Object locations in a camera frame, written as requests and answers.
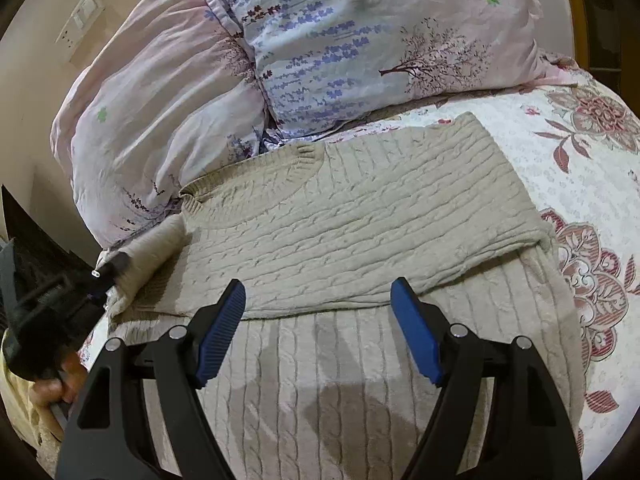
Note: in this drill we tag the wooden headboard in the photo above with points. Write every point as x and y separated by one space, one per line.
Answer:
580 10

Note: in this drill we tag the dark wooden bedside furniture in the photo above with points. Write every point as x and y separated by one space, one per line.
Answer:
35 240

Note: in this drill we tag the lavender and tree print pillow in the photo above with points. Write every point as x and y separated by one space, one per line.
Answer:
380 35

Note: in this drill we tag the pink lavender print pillow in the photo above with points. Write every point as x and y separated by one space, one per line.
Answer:
150 110

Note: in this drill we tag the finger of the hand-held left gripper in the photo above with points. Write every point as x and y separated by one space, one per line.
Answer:
114 264

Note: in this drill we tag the white wall switch plate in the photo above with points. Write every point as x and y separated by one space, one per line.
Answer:
82 20

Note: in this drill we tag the yellow patterned cloth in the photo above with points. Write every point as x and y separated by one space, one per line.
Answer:
20 410

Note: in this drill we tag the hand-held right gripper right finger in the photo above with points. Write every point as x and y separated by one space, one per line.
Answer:
415 332

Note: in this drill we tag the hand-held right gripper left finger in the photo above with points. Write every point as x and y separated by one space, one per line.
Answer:
220 332

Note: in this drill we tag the white floral bed sheet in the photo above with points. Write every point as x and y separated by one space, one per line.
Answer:
550 170

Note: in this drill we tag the person's left hand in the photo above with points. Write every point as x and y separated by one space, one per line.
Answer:
57 385

